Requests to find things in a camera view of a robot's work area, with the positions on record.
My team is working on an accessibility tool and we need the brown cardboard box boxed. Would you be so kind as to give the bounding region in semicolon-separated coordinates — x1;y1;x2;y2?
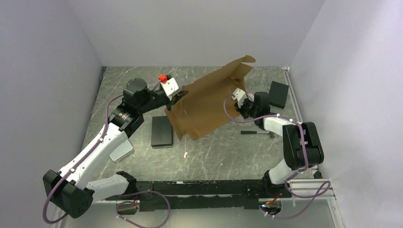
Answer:
165;55;256;140

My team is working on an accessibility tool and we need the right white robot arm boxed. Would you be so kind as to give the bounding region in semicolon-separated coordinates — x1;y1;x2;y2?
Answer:
231;88;324;197

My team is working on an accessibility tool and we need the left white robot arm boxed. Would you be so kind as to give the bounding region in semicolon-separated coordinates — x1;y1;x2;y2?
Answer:
42;75;187;223

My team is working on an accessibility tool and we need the black square box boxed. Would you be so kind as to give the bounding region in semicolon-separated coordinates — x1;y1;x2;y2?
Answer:
269;81;289;109

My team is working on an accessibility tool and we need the black rectangular block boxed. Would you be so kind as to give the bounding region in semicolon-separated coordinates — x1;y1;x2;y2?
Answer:
151;116;173;149

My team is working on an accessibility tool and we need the silver metal tin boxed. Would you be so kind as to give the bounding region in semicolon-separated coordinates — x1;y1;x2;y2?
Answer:
109;140;133;162

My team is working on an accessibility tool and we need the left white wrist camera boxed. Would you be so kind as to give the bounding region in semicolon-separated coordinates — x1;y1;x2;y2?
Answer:
159;75;180;100

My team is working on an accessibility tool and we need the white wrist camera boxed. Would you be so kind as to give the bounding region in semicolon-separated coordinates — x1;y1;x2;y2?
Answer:
159;75;180;100
231;88;247;102

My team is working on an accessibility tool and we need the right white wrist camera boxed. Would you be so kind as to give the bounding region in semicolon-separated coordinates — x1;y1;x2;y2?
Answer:
231;88;247;102

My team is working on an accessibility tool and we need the black handled claw hammer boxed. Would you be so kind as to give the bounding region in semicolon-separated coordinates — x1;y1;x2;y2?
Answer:
240;130;275;138

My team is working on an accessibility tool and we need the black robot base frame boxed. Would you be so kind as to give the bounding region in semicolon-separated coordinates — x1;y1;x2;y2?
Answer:
108;177;283;212

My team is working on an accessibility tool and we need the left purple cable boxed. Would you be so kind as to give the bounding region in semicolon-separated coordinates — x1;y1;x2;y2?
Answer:
42;94;172;228

